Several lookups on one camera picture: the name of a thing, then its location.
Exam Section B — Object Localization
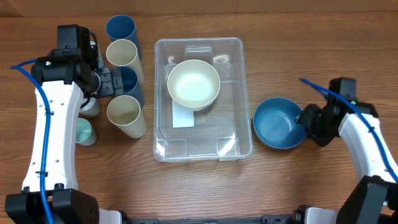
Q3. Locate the grey small cup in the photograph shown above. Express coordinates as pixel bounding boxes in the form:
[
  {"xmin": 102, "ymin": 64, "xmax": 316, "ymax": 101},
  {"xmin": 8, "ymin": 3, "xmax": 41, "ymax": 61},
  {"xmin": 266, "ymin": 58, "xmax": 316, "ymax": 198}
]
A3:
[{"xmin": 80, "ymin": 98, "xmax": 100, "ymax": 118}]

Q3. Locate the dark blue bowl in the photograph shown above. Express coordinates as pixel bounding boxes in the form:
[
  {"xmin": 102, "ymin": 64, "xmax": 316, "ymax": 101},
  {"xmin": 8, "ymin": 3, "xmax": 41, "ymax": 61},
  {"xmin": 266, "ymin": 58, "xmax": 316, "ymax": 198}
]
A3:
[{"xmin": 252, "ymin": 97, "xmax": 307, "ymax": 150}]

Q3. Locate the cream bowl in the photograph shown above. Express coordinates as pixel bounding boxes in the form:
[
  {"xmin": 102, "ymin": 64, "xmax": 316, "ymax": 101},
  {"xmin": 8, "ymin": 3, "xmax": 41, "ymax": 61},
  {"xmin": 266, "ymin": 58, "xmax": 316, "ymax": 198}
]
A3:
[
  {"xmin": 167, "ymin": 59, "xmax": 221, "ymax": 98},
  {"xmin": 172, "ymin": 94, "xmax": 218, "ymax": 111}
]

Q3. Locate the light blue small cup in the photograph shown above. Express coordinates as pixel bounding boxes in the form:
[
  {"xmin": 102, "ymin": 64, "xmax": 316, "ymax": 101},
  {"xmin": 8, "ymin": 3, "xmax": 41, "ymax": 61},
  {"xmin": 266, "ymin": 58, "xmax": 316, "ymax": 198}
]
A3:
[{"xmin": 90, "ymin": 40, "xmax": 104, "ymax": 68}]

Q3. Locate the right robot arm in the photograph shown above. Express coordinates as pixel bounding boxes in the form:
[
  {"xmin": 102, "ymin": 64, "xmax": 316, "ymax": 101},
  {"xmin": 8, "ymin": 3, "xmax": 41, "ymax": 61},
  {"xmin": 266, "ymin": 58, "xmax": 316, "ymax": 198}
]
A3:
[{"xmin": 290, "ymin": 77, "xmax": 397, "ymax": 223}]

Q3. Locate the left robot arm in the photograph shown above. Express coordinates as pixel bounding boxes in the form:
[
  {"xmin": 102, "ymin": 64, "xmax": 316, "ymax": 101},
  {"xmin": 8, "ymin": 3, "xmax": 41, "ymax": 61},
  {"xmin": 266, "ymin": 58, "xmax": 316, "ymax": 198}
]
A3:
[{"xmin": 5, "ymin": 24, "xmax": 129, "ymax": 223}]

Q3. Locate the near dark blue tall cup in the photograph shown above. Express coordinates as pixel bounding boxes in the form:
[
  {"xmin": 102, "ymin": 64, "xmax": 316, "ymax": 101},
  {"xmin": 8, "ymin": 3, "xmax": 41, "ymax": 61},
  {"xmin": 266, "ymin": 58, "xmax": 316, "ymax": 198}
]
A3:
[{"xmin": 118, "ymin": 67, "xmax": 145, "ymax": 108}]

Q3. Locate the dark blue tall cup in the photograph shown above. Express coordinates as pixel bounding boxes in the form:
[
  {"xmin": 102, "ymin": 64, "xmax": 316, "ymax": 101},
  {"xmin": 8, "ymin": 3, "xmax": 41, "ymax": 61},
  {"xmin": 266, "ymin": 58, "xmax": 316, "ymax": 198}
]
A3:
[
  {"xmin": 105, "ymin": 14, "xmax": 142, "ymax": 61},
  {"xmin": 118, "ymin": 67, "xmax": 145, "ymax": 108}
]

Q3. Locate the near beige tall cup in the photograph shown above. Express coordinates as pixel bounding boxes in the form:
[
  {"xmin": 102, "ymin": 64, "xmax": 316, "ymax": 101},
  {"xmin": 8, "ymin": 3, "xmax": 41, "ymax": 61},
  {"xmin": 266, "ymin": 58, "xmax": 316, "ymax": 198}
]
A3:
[{"xmin": 106, "ymin": 95, "xmax": 147, "ymax": 138}]

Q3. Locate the beige tall cup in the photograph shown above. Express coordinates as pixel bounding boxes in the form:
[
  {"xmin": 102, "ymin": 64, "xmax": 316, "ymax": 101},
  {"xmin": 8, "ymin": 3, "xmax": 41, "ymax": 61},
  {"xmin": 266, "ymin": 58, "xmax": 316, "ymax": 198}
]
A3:
[
  {"xmin": 106, "ymin": 39, "xmax": 144, "ymax": 84},
  {"xmin": 106, "ymin": 95, "xmax": 147, "ymax": 138}
]

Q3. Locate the far beige tall cup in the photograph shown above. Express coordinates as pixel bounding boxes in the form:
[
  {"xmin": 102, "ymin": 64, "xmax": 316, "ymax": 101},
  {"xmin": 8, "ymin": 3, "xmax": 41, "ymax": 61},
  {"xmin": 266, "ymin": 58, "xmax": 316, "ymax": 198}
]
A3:
[{"xmin": 106, "ymin": 39, "xmax": 144, "ymax": 84}]

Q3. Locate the mint green small cup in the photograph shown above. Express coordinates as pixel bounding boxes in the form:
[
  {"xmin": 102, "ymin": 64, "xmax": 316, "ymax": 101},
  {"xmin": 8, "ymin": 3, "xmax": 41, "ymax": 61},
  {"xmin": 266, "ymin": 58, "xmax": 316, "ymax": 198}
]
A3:
[{"xmin": 75, "ymin": 118, "xmax": 97, "ymax": 146}]

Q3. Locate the far dark blue tall cup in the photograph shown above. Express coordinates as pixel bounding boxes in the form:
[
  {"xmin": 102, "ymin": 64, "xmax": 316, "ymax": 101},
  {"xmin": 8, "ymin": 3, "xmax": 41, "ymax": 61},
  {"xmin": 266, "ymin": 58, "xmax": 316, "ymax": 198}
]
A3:
[{"xmin": 105, "ymin": 14, "xmax": 142, "ymax": 61}]

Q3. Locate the white label in bin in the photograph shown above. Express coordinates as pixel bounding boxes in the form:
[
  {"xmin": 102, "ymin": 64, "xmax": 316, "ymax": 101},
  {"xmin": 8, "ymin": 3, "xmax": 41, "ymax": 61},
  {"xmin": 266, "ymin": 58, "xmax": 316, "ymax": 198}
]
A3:
[{"xmin": 172, "ymin": 100, "xmax": 194, "ymax": 128}]

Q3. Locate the clear plastic storage bin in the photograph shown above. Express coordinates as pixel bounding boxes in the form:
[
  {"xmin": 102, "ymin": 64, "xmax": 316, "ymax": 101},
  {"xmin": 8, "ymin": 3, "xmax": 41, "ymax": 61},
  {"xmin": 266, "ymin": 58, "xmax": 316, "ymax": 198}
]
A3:
[{"xmin": 153, "ymin": 37, "xmax": 253, "ymax": 162}]

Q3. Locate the right blue cable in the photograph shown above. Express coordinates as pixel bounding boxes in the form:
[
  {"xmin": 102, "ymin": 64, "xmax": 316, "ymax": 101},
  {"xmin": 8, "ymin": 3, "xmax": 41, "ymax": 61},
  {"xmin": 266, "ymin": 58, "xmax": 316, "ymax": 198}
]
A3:
[{"xmin": 298, "ymin": 77, "xmax": 398, "ymax": 183}]

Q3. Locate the blue cable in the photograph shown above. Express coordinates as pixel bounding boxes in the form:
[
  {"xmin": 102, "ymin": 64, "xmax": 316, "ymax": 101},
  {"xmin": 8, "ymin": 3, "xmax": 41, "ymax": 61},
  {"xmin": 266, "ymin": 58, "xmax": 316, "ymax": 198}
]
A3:
[
  {"xmin": 10, "ymin": 58, "xmax": 55, "ymax": 224},
  {"xmin": 298, "ymin": 77, "xmax": 398, "ymax": 183}
]

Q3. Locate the left blue cable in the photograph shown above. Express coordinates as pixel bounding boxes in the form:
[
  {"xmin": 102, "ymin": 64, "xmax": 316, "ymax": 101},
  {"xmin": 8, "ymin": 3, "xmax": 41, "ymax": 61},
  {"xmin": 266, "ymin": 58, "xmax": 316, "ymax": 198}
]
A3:
[{"xmin": 10, "ymin": 58, "xmax": 55, "ymax": 224}]

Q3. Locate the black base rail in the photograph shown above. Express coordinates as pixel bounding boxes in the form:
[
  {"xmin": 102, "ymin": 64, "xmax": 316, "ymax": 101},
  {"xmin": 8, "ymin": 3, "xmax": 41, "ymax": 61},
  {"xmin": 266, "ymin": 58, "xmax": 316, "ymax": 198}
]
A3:
[{"xmin": 124, "ymin": 215, "xmax": 291, "ymax": 224}]

